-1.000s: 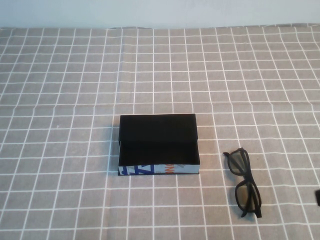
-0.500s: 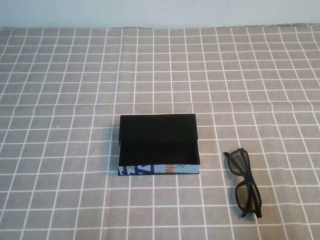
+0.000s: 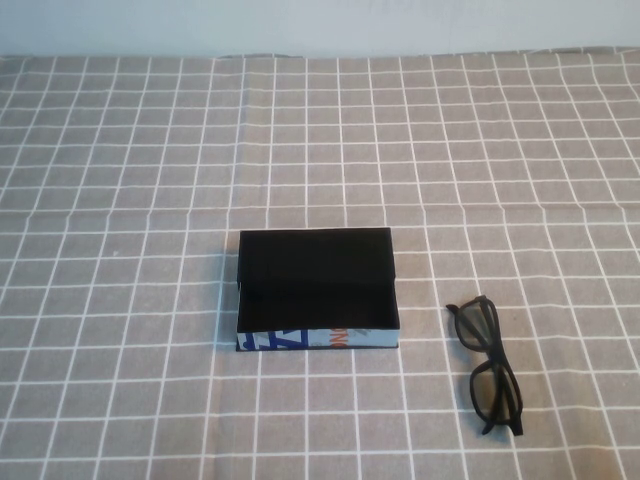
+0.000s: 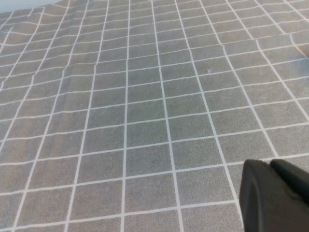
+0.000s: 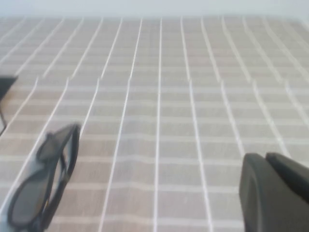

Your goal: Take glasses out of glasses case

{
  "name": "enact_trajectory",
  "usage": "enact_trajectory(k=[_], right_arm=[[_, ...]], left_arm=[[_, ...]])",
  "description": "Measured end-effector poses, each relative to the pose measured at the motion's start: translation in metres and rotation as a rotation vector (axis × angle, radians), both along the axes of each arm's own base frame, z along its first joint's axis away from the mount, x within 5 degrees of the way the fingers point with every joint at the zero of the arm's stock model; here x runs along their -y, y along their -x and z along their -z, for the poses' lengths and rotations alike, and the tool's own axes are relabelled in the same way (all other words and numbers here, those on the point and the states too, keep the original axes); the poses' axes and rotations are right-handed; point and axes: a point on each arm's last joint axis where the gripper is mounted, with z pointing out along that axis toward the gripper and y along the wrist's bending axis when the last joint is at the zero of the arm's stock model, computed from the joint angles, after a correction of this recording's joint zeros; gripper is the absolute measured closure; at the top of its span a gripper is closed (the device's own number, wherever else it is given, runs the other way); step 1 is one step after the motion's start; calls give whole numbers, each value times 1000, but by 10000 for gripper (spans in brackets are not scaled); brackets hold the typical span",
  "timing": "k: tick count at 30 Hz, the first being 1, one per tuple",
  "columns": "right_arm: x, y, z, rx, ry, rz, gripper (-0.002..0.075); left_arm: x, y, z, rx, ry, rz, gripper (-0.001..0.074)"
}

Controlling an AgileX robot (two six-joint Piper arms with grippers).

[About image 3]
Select black framed glasses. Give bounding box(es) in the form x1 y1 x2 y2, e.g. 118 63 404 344
445 294 526 437

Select black printed glasses case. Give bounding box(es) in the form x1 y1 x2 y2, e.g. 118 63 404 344
233 227 402 352

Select grey white checked tablecloth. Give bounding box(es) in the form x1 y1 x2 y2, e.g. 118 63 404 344
0 47 640 480

